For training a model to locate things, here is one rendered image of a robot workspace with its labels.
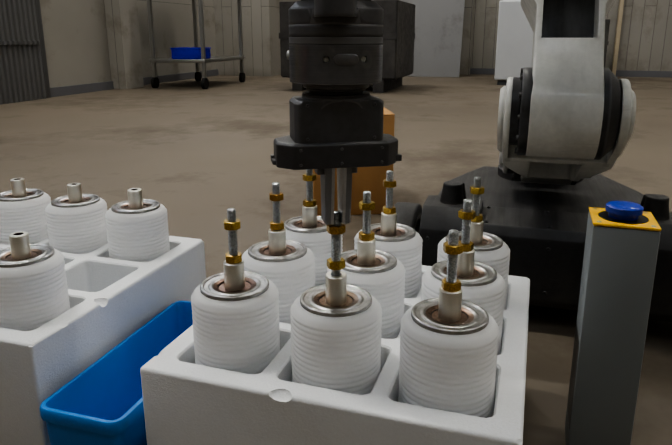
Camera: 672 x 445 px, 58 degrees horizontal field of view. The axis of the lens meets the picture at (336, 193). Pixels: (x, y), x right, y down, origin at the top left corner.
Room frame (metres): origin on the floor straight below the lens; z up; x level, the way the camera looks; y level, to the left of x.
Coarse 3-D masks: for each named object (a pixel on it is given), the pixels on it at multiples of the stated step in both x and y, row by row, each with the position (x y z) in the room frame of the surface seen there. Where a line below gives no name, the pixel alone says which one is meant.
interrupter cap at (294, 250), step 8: (288, 240) 0.77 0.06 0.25; (256, 248) 0.74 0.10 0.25; (264, 248) 0.74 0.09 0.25; (288, 248) 0.75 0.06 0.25; (296, 248) 0.74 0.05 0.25; (304, 248) 0.73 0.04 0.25; (256, 256) 0.71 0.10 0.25; (264, 256) 0.71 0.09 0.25; (272, 256) 0.71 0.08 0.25; (280, 256) 0.71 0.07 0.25; (288, 256) 0.71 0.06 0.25; (296, 256) 0.71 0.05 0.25
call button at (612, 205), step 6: (606, 204) 0.68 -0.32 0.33; (612, 204) 0.68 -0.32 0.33; (618, 204) 0.68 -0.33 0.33; (624, 204) 0.68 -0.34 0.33; (630, 204) 0.68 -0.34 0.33; (636, 204) 0.68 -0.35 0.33; (606, 210) 0.68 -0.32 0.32; (612, 210) 0.67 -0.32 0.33; (618, 210) 0.66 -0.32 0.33; (624, 210) 0.66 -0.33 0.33; (630, 210) 0.66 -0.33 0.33; (636, 210) 0.66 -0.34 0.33; (642, 210) 0.66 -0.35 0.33; (612, 216) 0.67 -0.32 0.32; (618, 216) 0.67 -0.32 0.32; (624, 216) 0.66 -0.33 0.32; (630, 216) 0.66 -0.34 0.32; (636, 216) 0.66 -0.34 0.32
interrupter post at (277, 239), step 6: (270, 234) 0.73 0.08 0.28; (276, 234) 0.72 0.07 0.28; (282, 234) 0.73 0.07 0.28; (270, 240) 0.73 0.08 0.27; (276, 240) 0.72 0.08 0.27; (282, 240) 0.73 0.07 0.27; (270, 246) 0.73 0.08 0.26; (276, 246) 0.72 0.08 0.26; (282, 246) 0.72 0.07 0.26; (270, 252) 0.73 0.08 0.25; (276, 252) 0.72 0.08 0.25; (282, 252) 0.72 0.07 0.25
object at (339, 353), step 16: (304, 320) 0.55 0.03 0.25; (320, 320) 0.54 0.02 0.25; (336, 320) 0.54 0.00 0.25; (352, 320) 0.54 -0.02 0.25; (368, 320) 0.55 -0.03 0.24; (304, 336) 0.55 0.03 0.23; (320, 336) 0.54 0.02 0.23; (336, 336) 0.54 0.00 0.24; (352, 336) 0.54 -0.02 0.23; (368, 336) 0.55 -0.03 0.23; (304, 352) 0.55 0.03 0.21; (320, 352) 0.54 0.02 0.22; (336, 352) 0.54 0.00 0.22; (352, 352) 0.54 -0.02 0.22; (368, 352) 0.55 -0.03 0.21; (304, 368) 0.55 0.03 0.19; (320, 368) 0.54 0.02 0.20; (336, 368) 0.54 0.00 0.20; (352, 368) 0.54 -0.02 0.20; (368, 368) 0.55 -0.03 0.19; (320, 384) 0.54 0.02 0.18; (336, 384) 0.54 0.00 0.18; (352, 384) 0.54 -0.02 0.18; (368, 384) 0.55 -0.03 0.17
